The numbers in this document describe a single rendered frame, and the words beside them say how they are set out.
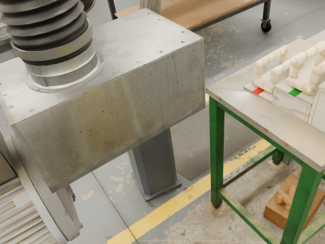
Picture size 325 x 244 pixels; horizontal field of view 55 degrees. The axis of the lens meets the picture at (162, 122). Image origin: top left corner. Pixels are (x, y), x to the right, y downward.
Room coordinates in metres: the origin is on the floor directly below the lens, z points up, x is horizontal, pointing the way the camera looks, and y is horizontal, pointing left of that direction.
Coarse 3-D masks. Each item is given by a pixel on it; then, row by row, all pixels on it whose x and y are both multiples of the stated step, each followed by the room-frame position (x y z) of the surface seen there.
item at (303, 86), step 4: (288, 80) 0.90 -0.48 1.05; (292, 80) 0.89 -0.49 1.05; (296, 80) 0.88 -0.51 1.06; (300, 80) 0.88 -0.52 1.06; (288, 84) 0.89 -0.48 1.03; (292, 84) 0.88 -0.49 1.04; (296, 84) 0.87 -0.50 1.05; (300, 84) 0.86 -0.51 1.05; (304, 84) 0.85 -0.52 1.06; (296, 88) 0.86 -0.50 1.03; (300, 88) 0.85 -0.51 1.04; (304, 88) 0.84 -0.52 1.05; (308, 88) 0.83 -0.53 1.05; (308, 92) 0.82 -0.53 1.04; (312, 92) 0.82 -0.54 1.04
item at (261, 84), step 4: (252, 80) 1.04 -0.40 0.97; (256, 80) 1.03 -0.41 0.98; (260, 80) 1.02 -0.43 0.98; (256, 84) 1.02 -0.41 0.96; (260, 84) 1.00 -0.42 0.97; (264, 84) 0.99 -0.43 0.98; (268, 84) 0.98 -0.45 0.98; (264, 88) 0.98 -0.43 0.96; (268, 88) 0.97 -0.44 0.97; (272, 88) 0.96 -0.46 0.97
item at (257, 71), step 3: (255, 66) 1.04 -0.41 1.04; (261, 66) 1.03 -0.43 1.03; (255, 69) 1.04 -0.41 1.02; (258, 69) 1.03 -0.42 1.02; (261, 69) 1.04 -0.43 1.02; (255, 72) 1.04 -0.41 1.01; (258, 72) 1.03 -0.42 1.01; (261, 72) 1.04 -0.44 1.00; (255, 75) 1.04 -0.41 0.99; (258, 75) 1.03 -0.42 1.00; (255, 78) 1.04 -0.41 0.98; (258, 78) 1.03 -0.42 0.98
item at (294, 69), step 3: (291, 63) 0.91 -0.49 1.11; (291, 66) 0.91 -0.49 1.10; (294, 66) 0.90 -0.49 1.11; (297, 66) 0.89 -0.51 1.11; (291, 69) 0.90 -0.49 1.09; (294, 69) 0.90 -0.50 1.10; (297, 69) 0.89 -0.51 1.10; (291, 72) 0.90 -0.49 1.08; (294, 72) 0.90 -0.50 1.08; (297, 72) 0.90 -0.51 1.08; (288, 75) 0.92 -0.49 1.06; (291, 75) 0.90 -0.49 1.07; (294, 75) 0.89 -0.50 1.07; (297, 75) 0.90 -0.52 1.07
